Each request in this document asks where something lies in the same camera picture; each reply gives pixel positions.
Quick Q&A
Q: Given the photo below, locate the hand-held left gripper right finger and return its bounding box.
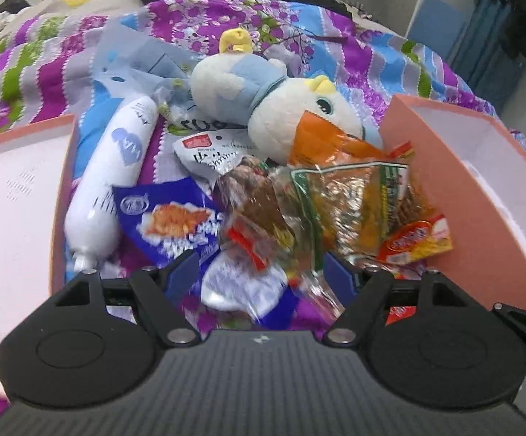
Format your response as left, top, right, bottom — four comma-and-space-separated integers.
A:
323, 251, 485, 347

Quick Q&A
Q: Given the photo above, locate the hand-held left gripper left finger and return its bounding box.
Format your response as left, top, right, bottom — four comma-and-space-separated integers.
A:
45, 249, 201, 347

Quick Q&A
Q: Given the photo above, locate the blue noodle snack packet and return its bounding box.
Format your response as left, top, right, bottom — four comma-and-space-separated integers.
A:
112, 178, 301, 328

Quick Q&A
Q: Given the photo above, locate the green-edged clear snack packet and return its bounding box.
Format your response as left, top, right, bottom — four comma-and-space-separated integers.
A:
290, 159, 432, 259

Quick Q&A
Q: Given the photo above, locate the red brown snack packet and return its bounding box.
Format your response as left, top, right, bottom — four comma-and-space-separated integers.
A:
385, 302, 420, 325

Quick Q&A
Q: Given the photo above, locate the clear brown snack packet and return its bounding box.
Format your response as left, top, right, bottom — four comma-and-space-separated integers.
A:
215, 157, 295, 246

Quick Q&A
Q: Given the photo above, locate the white red-label snack packet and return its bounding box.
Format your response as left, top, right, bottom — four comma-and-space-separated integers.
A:
172, 131, 250, 178

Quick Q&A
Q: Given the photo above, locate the pink cardboard box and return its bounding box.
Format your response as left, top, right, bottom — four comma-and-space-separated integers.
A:
379, 94, 526, 319

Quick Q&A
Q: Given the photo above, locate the red yellow snack packet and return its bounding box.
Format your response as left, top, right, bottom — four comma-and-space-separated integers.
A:
376, 215, 454, 265

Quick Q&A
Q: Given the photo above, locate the orange-topped clear snack packet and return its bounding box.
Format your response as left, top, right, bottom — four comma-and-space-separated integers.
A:
288, 134, 402, 173

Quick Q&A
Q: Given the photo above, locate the white spray bottle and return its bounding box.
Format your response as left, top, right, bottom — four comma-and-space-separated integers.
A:
64, 95, 159, 275

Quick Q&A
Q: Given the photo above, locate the white green printed bag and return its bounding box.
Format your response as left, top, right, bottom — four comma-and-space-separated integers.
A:
163, 109, 250, 139

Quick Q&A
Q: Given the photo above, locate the pink box lid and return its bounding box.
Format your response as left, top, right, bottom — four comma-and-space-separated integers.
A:
0, 113, 80, 400

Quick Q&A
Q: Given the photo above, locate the white plush duck toy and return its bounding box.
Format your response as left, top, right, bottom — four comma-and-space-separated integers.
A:
189, 28, 384, 166

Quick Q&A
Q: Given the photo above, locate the pale blue plastic bag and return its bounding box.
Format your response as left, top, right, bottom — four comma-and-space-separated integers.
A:
93, 27, 195, 101

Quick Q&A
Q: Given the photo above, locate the purple floral blanket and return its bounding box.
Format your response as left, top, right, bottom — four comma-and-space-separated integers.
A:
0, 0, 526, 332

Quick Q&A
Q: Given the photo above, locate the blue curtain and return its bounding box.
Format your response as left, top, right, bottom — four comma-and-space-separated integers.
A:
467, 0, 522, 110

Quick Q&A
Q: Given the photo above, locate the dark clothes pile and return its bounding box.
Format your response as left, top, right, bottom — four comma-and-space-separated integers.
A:
0, 0, 34, 46

